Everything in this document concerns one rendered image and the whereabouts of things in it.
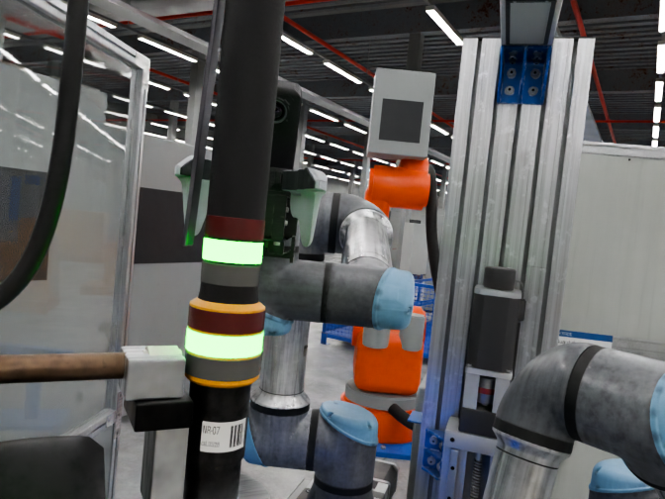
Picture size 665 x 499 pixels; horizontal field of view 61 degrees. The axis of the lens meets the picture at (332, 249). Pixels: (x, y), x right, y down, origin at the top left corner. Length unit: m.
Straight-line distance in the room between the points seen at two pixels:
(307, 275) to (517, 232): 0.61
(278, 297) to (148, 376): 0.37
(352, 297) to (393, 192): 3.67
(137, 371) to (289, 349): 0.77
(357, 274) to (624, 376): 0.31
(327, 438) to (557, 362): 0.52
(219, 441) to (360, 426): 0.78
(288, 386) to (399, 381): 3.24
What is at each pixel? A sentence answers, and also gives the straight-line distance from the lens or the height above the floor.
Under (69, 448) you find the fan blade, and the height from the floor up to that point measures 1.44.
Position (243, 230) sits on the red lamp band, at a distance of 0.31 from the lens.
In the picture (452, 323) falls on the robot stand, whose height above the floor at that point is 1.44.
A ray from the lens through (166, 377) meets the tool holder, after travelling 0.32.
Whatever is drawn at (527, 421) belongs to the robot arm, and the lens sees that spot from 0.74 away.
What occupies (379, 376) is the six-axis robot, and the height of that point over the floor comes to 0.51.
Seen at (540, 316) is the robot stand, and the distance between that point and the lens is 1.21.
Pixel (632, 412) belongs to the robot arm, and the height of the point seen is 1.46.
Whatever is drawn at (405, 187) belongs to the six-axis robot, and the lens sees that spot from 4.32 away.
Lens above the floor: 1.63
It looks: 3 degrees down
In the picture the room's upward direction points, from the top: 6 degrees clockwise
